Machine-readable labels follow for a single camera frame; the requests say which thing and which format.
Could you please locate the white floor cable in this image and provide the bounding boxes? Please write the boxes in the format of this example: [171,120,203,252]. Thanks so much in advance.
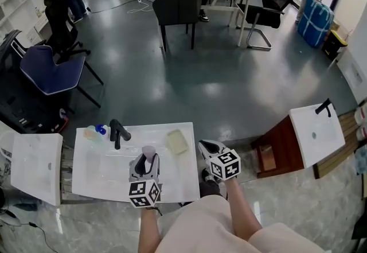
[126,0,157,15]

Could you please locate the white washbasin on wooden cabinet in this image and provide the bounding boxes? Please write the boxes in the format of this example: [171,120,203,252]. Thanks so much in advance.
[250,102,346,180]

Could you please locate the black thick basin faucet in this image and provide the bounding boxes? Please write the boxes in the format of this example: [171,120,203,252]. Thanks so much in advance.
[109,118,132,151]

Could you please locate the white flat panel box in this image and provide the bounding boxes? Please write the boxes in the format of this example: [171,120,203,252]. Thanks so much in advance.
[336,50,365,104]

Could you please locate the black swivel office chair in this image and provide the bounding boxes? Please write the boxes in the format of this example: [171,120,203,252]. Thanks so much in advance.
[43,0,91,64]

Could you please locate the small pink cup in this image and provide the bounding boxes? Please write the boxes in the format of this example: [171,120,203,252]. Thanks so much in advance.
[141,145,157,162]

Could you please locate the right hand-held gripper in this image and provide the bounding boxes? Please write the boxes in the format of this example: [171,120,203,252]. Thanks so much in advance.
[198,139,242,183]

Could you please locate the black floor cable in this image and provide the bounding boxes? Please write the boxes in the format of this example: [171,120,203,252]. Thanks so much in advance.
[28,221,60,253]

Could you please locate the person's right black shoe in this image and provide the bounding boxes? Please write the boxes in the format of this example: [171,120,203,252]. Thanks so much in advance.
[201,168,222,187]

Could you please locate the plastic-wrapped panel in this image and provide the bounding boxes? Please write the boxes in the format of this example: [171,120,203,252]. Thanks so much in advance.
[354,145,367,176]

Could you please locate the person's black trousers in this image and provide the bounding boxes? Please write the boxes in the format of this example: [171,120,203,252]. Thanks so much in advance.
[198,179,228,198]

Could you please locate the black cantilever chair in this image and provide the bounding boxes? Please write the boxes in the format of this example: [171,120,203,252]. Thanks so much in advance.
[235,0,298,52]

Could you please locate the blue wrapped package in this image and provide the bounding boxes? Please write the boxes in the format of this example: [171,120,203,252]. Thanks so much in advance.
[296,0,335,49]

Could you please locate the black cart with red base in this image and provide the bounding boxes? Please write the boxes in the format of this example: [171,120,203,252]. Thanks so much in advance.
[0,30,70,135]

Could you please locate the person's right forearm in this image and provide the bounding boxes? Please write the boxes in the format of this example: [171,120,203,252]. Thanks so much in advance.
[224,178,264,244]

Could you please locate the black and yellow box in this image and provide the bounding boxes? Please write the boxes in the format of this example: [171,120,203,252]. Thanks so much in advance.
[321,29,349,61]

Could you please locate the black slim basin faucet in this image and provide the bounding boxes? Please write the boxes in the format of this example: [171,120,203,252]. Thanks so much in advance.
[314,98,333,119]

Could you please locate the metal rack frame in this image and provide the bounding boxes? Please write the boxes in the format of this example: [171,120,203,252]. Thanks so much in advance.
[59,145,77,204]

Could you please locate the person's left forearm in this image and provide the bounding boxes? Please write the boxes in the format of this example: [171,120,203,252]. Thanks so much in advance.
[137,207,162,253]

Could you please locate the dark grey chair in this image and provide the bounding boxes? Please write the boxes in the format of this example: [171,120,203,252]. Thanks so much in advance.
[151,0,202,53]

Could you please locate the clear water jug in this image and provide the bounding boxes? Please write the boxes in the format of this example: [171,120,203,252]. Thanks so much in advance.
[355,124,367,142]
[353,102,367,125]

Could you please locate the blue chair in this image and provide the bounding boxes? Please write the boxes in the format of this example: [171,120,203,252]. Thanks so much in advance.
[19,45,105,109]

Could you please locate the white washbasin on dark cabinet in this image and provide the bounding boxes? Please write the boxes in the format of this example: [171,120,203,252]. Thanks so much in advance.
[71,122,201,204]

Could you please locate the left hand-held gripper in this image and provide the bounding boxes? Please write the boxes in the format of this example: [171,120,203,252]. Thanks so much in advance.
[127,151,163,210]

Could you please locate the pale sponge block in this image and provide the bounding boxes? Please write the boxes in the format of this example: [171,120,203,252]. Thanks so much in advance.
[166,129,190,156]

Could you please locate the white flat washbasin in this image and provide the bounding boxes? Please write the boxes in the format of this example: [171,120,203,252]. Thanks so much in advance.
[10,132,64,207]

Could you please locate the person's beige shirt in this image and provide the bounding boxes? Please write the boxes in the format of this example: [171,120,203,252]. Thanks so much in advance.
[155,193,327,253]

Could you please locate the clear blue-capped pump bottle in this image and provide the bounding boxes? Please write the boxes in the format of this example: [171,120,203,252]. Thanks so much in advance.
[95,123,111,144]

